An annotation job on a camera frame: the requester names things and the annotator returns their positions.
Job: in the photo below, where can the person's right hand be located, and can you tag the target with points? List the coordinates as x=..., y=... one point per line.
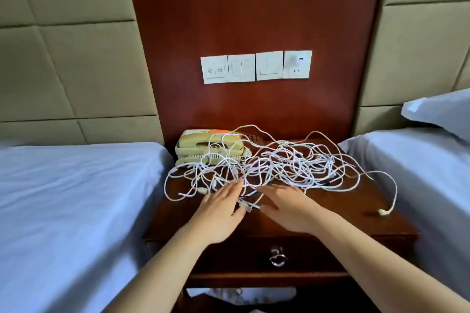
x=294, y=210

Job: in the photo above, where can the person's left hand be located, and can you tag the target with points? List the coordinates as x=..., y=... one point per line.
x=217, y=217

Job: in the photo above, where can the dark wooden drawer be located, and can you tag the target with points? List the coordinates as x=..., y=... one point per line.
x=235, y=254

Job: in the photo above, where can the person's left forearm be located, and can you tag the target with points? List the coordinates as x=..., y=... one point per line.
x=165, y=276

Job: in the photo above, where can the person's right forearm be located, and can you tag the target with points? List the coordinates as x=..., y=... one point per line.
x=382, y=269

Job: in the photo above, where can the wooden nightstand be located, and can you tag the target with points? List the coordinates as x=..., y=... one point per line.
x=356, y=214

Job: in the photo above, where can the white crumpled bag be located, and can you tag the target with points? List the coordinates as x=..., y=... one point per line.
x=242, y=295

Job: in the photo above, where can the right bed white sheet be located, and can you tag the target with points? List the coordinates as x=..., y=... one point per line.
x=433, y=184

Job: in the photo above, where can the bed white sheet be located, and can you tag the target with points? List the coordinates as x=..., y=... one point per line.
x=433, y=184
x=66, y=214

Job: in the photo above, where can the left bed white sheet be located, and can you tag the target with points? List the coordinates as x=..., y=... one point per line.
x=66, y=214

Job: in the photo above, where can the white plug-in charger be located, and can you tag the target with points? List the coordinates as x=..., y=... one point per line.
x=299, y=60

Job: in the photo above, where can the white pillow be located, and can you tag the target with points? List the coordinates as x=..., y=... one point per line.
x=444, y=111

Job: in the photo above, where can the beige padded headboard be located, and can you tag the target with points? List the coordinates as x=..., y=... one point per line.
x=73, y=52
x=418, y=38

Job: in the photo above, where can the white wall socket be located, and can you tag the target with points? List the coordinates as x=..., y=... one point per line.
x=297, y=73

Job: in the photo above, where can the white triple rocker wall switch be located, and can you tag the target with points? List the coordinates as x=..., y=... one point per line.
x=269, y=65

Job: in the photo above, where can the white double rocker wall switch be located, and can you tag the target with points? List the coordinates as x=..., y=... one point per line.
x=242, y=68

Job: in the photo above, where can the dark wooden wall panel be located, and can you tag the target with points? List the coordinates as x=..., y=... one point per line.
x=257, y=1

